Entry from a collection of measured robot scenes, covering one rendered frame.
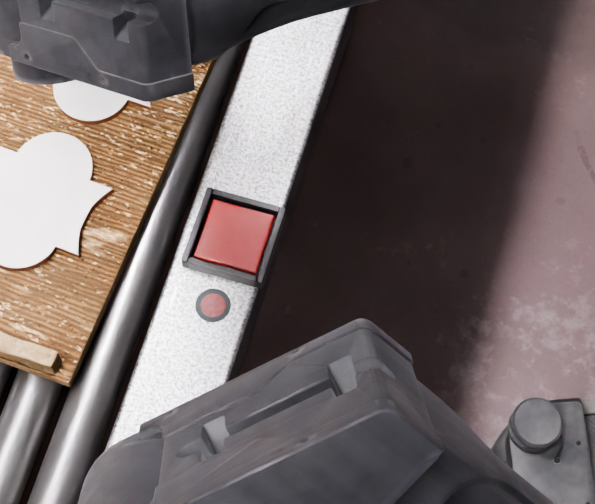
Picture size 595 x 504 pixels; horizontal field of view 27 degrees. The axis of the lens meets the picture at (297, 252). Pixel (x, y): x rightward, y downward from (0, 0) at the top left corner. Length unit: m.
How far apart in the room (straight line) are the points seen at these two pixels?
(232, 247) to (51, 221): 0.16
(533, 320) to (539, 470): 0.42
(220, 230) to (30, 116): 0.21
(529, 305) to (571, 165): 0.27
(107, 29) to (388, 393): 0.22
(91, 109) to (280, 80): 0.18
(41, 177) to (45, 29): 0.62
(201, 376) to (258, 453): 0.74
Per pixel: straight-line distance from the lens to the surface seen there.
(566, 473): 1.77
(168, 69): 0.52
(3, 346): 1.09
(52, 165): 1.17
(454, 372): 2.07
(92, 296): 1.12
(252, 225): 1.14
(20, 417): 1.12
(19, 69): 0.60
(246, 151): 1.19
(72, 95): 1.20
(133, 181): 1.16
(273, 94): 1.21
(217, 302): 1.13
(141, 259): 1.15
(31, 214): 1.15
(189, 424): 0.41
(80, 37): 0.54
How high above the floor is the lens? 1.98
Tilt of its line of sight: 69 degrees down
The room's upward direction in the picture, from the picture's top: straight up
